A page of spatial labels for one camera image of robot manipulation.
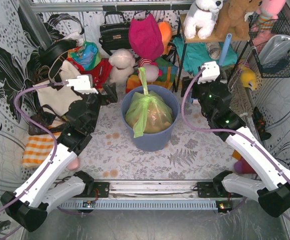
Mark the pink plush cylinder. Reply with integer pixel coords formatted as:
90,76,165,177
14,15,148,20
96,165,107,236
67,157,80,171

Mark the white plush lamb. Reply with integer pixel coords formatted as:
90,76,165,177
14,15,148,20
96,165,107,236
109,48,136,84

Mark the blue grey trash bin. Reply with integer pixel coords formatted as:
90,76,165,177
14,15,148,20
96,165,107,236
120,85,180,152

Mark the black wire basket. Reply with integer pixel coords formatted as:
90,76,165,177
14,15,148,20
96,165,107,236
249,12,290,79

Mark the rainbow striped cloth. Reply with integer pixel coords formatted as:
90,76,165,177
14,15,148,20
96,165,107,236
126,57,178,93

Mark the teal folded cloth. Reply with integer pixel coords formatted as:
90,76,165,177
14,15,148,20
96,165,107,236
183,43,237,75

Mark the red garment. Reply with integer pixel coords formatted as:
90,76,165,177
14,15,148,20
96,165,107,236
72,58,113,89

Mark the brown teddy bear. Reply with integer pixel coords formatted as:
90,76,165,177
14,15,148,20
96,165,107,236
215,0,262,39

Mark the orange white checked towel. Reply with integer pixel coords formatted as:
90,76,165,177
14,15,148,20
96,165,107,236
22,134,54,168

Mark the pink white plush pig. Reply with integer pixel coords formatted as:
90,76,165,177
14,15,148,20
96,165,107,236
138,58,163,83

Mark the cream canvas tote bag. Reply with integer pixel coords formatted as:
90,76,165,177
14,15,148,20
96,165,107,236
37,60,82,116

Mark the silver foil pouch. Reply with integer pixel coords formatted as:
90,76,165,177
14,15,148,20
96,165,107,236
258,34,290,65

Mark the black orange small toy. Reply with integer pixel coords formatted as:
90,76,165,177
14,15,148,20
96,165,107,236
252,106,271,141

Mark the colourful patterned cloth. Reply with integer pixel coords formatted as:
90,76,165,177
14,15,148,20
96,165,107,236
67,41,102,72

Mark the black round hat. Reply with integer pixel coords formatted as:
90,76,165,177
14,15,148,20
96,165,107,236
39,39,78,67

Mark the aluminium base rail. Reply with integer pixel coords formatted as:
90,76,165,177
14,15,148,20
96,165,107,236
22,178,290,213

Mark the yellow plush duck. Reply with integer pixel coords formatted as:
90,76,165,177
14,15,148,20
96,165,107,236
238,62,257,91

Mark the green plastic trash bag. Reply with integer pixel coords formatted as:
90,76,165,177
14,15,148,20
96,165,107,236
125,67,174,138

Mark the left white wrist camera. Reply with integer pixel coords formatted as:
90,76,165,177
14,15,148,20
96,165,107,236
66,74,99,94

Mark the magenta cloth bag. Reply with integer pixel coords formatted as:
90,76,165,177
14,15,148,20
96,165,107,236
128,13,164,61

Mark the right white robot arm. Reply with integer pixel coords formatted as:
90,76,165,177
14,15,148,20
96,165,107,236
186,117,290,218

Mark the pink plush toy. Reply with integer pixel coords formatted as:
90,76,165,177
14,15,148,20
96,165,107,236
256,0,286,30

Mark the black leather handbag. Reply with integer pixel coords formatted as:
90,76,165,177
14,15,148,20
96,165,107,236
99,11,131,56

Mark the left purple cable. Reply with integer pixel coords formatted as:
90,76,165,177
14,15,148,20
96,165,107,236
0,81,70,240

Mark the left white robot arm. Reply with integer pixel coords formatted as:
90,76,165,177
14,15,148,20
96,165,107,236
1,78,102,232

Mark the white plush dog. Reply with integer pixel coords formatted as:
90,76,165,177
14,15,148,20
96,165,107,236
184,0,223,40

